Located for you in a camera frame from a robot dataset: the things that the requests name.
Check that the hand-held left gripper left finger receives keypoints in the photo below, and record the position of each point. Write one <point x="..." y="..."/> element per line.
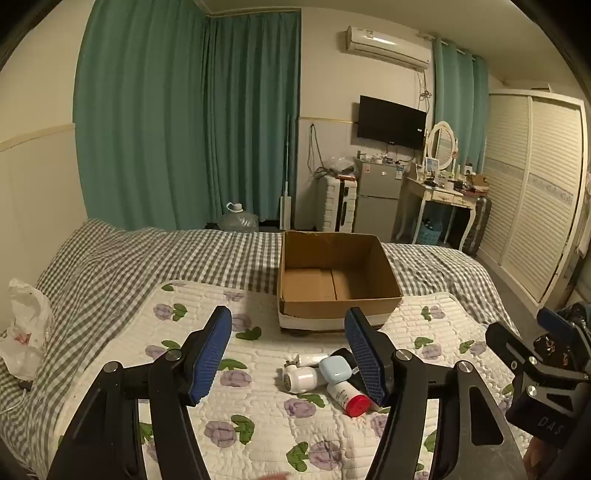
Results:
<point x="210" y="360"/>

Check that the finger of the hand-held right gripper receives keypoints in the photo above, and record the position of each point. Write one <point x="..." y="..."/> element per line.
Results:
<point x="549" y="319"/>
<point x="508" y="341"/>

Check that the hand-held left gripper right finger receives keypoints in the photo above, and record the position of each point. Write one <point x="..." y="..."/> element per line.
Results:
<point x="367" y="355"/>

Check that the light blue plastic case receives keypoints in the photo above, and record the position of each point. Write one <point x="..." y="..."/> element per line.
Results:
<point x="337" y="369"/>

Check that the white bottle with red cap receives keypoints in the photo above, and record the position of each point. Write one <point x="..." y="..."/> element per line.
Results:
<point x="346" y="397"/>

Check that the white squeeze tube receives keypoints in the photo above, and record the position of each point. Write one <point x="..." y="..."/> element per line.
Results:
<point x="309" y="359"/>

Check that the small white round bottle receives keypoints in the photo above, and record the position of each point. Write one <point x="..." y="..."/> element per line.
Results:
<point x="302" y="379"/>

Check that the brown cardboard box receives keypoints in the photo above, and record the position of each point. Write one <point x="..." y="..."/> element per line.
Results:
<point x="304" y="284"/>

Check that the person's right hand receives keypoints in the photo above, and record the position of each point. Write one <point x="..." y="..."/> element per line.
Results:
<point x="535" y="459"/>

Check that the floral quilted blanket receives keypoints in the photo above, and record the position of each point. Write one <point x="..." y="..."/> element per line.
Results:
<point x="258" y="443"/>

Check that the dark suitcase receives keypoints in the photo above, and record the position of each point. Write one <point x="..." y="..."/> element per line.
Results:
<point x="478" y="226"/>

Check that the blue laundry basket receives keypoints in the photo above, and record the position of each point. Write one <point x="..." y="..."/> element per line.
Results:
<point x="429" y="233"/>

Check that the white slatted wardrobe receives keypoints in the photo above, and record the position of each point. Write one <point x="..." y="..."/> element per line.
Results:
<point x="531" y="184"/>

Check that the clear water jug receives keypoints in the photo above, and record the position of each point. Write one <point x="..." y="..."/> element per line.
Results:
<point x="238" y="220"/>

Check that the white ribbed suitcase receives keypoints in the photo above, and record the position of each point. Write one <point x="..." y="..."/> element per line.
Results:
<point x="337" y="205"/>

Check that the brown carton on dressing table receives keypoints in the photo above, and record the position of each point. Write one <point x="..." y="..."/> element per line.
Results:
<point x="480" y="180"/>

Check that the grey small fridge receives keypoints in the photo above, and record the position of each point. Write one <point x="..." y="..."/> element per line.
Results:
<point x="378" y="194"/>

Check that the white flat mop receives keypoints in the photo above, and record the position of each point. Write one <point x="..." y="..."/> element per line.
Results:
<point x="283" y="214"/>

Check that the white dressing table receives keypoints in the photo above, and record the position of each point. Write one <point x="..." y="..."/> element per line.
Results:
<point x="436" y="194"/>

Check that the white plastic bag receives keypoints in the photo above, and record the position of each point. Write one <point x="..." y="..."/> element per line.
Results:
<point x="25" y="323"/>

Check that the clear plastic bag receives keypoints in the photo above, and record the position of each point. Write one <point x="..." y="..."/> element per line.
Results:
<point x="337" y="164"/>

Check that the oval white-framed mirror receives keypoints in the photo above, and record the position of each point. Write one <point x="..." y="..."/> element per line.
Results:
<point x="442" y="145"/>

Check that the narrow green curtain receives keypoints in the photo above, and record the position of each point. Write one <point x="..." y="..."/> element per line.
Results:
<point x="459" y="101"/>

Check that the white air conditioner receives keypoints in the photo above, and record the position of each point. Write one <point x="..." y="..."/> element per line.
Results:
<point x="388" y="46"/>

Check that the small photo frame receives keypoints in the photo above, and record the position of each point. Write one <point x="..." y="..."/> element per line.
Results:
<point x="431" y="164"/>

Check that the black wall television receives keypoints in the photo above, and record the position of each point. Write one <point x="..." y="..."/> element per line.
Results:
<point x="391" y="122"/>

